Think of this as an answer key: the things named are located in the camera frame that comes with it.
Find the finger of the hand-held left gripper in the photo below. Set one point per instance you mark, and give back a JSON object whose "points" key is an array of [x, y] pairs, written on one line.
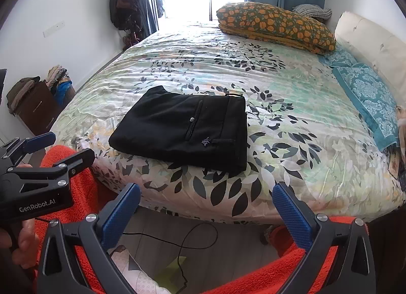
{"points": [[76, 159], [39, 140]]}

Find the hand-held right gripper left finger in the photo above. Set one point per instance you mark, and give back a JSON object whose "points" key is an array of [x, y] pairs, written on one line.
{"points": [[122, 214]]}

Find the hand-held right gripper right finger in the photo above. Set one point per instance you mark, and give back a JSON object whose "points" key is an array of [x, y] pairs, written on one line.
{"points": [[291, 218]]}

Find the black pants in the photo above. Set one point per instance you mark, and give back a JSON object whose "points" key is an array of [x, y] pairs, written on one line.
{"points": [[177, 126]]}

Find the person's left hand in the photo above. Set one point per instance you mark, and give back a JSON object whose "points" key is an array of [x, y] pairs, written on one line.
{"points": [[27, 238]]}

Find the brown wooden cabinet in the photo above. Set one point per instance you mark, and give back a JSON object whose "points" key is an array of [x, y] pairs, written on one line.
{"points": [[38, 107]]}

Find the olive green clothes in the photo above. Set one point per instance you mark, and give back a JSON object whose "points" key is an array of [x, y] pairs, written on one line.
{"points": [[19, 91]]}

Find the pile of colourful clothes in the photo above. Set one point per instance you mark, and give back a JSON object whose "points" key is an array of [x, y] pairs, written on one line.
{"points": [[58, 81]]}

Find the white pink cushion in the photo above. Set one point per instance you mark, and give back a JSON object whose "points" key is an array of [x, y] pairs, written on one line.
{"points": [[139, 278]]}

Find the green paper sheet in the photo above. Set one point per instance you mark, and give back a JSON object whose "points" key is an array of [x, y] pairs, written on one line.
{"points": [[168, 273]]}

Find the leaf-print bedspread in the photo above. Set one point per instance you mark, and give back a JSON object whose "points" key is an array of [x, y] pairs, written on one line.
{"points": [[285, 142]]}

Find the large teal patterned pillow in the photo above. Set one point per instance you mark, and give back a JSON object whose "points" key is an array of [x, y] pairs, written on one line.
{"points": [[368, 97]]}

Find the small teal patterned pillow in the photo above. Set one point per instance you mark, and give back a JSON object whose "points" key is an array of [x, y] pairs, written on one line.
{"points": [[341, 56]]}

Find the orange patterned pillow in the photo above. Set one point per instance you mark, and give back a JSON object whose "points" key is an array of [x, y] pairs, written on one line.
{"points": [[276, 21]]}

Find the cream padded headboard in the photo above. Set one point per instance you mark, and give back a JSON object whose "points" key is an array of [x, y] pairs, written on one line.
{"points": [[371, 37]]}

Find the grey striped pillow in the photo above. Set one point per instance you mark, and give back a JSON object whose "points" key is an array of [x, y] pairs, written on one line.
{"points": [[312, 11]]}

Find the white wall strip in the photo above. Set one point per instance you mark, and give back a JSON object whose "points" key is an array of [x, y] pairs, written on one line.
{"points": [[54, 28]]}

